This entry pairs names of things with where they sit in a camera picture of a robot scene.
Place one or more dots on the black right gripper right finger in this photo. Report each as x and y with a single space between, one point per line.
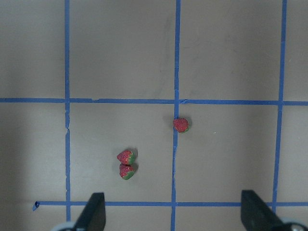
257 216

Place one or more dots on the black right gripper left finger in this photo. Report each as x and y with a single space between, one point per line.
93 216

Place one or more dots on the red strawberry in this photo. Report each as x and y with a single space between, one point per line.
126 157
181 125
126 171

